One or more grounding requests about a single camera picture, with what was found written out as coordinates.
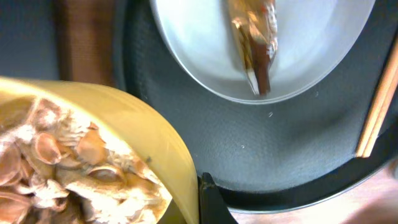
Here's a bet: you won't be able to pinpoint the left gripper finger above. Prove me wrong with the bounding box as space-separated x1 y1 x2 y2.
198 172 238 224

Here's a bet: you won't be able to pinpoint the yellow bowl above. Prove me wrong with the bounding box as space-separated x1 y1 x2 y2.
1 77 200 223

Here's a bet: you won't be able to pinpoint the food scraps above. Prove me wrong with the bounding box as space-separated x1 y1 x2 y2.
1 96 172 223

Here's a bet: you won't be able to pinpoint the gold brown snack wrapper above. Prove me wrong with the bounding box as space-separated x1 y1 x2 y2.
227 0 278 95

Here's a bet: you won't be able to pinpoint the round black serving tray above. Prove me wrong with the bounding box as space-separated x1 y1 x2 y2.
113 1 397 213

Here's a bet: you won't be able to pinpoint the grey plate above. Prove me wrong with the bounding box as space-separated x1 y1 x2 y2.
150 0 376 105

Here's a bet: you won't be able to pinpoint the wooden chopstick left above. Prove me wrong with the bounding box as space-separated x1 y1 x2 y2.
355 38 397 158

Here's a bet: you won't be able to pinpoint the black rectangular tray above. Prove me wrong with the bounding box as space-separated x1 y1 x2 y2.
0 0 60 80

